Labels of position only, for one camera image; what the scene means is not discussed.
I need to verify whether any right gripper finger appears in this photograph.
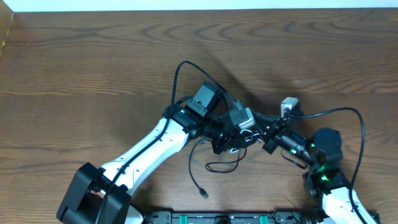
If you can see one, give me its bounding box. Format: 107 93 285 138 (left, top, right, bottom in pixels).
256 123 275 139
253 112 280 122

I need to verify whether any white USB cable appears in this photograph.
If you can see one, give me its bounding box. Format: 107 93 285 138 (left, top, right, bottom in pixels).
229 129 262 154

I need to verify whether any thin black cable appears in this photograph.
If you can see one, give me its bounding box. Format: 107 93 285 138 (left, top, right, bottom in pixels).
188 138 248 199

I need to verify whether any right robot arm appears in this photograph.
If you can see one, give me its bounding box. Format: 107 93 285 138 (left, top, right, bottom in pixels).
254 111 381 223

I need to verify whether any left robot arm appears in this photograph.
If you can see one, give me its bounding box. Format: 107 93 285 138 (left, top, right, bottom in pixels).
56 82 256 223

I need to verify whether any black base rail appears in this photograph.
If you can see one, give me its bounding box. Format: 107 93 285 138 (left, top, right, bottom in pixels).
125 209 334 224

